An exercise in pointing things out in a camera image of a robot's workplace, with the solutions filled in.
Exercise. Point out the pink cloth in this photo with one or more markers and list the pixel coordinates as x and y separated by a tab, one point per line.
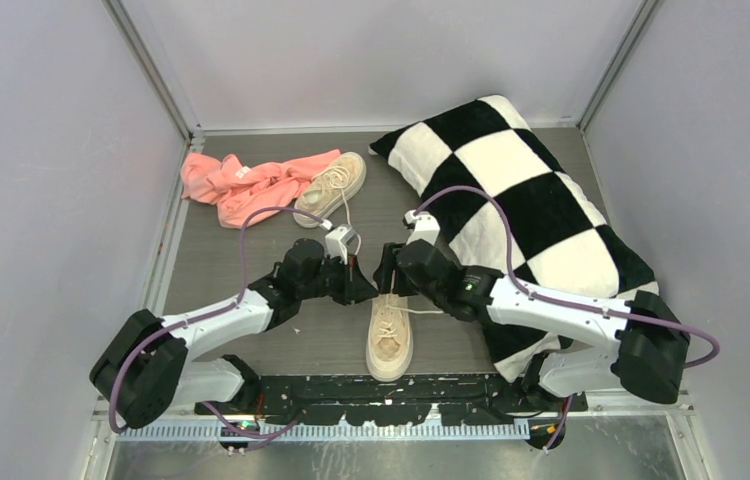
239	191

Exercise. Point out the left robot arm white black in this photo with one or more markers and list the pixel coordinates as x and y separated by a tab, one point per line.
154	363

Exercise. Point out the black white checkered pillow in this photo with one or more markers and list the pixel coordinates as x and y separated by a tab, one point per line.
503	201

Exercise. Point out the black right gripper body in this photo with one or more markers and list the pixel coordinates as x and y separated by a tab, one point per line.
436	298

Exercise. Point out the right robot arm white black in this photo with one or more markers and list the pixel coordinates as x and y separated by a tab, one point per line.
637	344

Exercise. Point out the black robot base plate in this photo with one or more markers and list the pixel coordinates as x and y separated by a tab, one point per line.
325	400

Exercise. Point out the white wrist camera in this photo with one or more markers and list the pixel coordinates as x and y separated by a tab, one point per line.
338	240
422	226

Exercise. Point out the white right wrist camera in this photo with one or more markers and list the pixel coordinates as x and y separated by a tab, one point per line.
422	226

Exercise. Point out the beige sneaker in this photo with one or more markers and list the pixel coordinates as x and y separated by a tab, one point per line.
329	190
390	342

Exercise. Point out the aluminium front rail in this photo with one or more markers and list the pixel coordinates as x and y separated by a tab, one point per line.
205	423

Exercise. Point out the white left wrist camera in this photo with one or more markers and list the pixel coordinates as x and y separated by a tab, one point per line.
338	240

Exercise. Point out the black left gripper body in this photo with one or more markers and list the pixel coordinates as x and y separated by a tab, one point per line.
329	281

